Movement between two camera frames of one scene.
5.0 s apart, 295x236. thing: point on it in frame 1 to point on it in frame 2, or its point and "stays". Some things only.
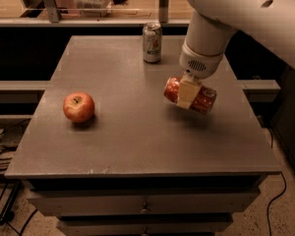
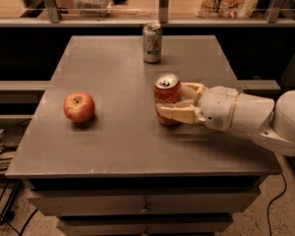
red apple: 79,106 stays
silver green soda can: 151,41 stays
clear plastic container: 93,1 stays
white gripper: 198,62 to 218,106
